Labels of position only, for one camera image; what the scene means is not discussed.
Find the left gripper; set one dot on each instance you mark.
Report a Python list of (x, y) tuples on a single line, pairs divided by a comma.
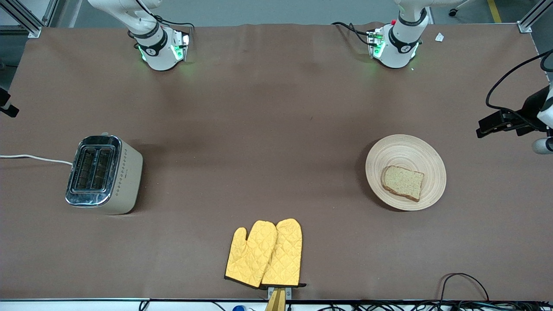
[(532, 109)]

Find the round wooden plate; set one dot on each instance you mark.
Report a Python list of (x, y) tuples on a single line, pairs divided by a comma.
[(406, 151)]

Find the slice of brown bread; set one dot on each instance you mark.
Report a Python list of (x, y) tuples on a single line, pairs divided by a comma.
[(402, 182)]

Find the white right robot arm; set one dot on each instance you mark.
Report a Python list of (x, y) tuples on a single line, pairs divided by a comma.
[(160, 56)]

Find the cream and chrome toaster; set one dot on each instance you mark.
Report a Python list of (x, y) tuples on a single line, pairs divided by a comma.
[(125, 181)]

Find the white paper scrap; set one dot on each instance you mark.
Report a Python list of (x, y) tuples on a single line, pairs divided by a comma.
[(439, 37)]

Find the office chair caster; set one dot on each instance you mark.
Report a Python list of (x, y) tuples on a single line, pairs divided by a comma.
[(452, 12)]

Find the brown table cover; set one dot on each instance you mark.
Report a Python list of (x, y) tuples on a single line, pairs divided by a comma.
[(276, 108)]

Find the yellow quilted oven mitt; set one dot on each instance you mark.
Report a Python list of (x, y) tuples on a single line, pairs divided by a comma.
[(285, 255), (248, 259)]

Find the aluminium frame post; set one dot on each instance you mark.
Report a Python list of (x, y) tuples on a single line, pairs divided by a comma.
[(26, 19), (533, 17)]

